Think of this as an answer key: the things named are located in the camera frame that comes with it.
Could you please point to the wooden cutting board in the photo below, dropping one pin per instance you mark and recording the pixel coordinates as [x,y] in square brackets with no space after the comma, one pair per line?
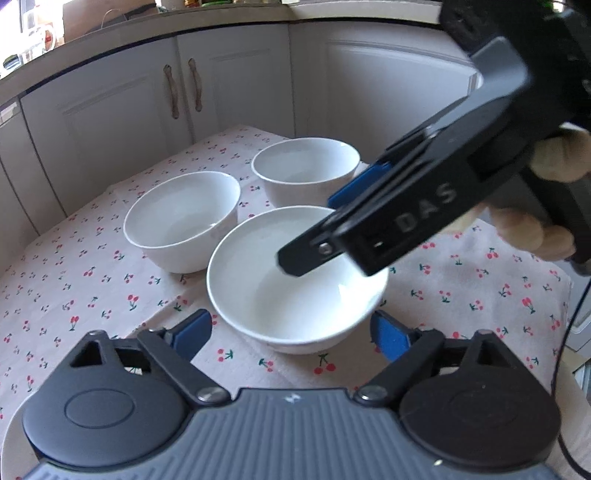
[92,14]

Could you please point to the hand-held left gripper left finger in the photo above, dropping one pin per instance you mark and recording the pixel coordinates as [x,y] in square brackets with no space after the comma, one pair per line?
[196,332]

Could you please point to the white kitchen cabinets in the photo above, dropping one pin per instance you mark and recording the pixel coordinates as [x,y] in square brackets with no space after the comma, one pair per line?
[115,115]

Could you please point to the person's right hand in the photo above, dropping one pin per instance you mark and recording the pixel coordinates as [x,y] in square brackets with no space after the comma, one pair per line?
[531,233]

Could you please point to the cherry print tablecloth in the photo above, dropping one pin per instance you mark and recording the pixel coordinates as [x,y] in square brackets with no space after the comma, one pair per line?
[92,286]

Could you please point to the white bowl with pink flowers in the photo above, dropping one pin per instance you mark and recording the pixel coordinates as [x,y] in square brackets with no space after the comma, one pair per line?
[295,304]

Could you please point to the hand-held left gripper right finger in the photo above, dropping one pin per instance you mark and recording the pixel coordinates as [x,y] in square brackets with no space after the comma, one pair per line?
[390,334]

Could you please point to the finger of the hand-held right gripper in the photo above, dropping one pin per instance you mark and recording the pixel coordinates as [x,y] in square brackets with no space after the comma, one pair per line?
[358,187]
[351,240]

